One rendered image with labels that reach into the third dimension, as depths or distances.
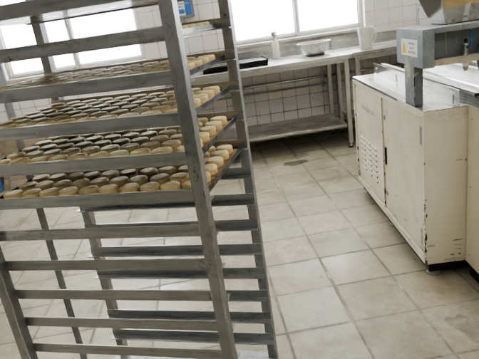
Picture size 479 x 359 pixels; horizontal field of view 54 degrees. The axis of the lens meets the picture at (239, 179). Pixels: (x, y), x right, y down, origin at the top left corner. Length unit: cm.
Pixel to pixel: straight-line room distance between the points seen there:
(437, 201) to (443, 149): 25
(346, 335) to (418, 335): 29
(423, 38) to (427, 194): 69
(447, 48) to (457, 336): 120
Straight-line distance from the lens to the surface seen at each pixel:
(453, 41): 230
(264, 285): 167
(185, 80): 100
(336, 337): 216
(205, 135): 122
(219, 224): 159
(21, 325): 152
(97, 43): 110
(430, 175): 230
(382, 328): 221
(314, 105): 527
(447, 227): 244
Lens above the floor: 133
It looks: 19 degrees down
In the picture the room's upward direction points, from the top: 8 degrees counter-clockwise
